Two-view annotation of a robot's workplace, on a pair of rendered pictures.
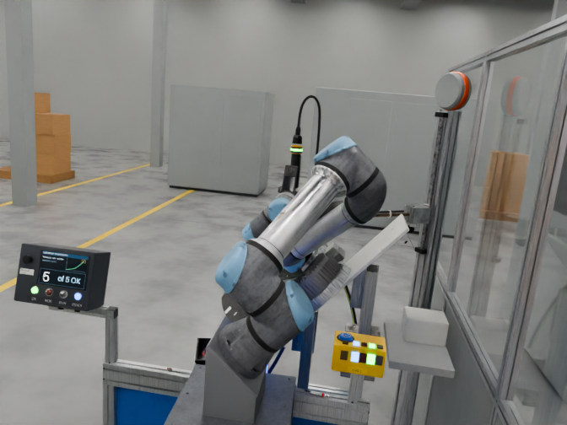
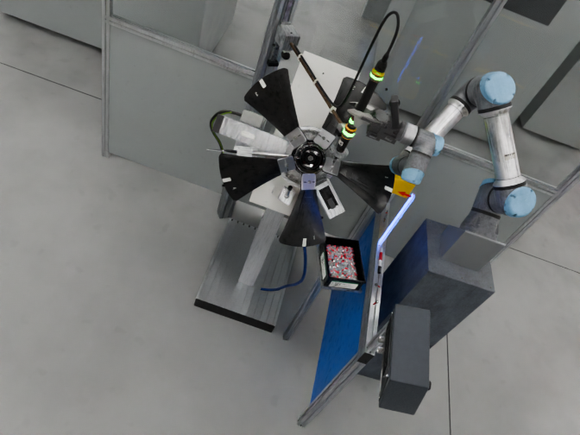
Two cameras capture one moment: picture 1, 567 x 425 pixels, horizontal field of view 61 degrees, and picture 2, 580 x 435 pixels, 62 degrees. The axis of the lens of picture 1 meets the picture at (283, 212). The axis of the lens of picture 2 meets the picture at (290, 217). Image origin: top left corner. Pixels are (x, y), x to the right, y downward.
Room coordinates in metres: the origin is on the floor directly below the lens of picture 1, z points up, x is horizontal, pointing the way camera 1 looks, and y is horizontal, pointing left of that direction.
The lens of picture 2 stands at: (2.20, 1.41, 2.40)
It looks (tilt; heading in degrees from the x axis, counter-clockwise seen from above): 47 degrees down; 257
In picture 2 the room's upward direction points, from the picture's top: 24 degrees clockwise
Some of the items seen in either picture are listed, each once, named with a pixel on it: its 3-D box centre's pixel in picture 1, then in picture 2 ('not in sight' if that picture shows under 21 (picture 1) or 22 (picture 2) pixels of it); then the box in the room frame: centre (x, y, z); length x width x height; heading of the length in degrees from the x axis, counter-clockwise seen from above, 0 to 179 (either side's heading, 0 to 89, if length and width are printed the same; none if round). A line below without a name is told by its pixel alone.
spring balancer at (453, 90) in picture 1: (452, 91); not in sight; (2.12, -0.67, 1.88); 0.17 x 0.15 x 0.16; 172
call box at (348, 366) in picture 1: (358, 355); (400, 178); (1.39, -0.27, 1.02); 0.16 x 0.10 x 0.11; 82
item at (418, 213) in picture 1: (417, 213); (286, 36); (2.08, -0.58, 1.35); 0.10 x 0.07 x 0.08; 117
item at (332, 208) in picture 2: not in sight; (327, 198); (1.74, -0.05, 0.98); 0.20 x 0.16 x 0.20; 82
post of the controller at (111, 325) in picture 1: (111, 335); (381, 337); (1.50, 0.55, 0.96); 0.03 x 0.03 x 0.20; 82
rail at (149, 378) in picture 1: (232, 391); (375, 267); (1.45, 0.12, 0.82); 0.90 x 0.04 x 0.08; 82
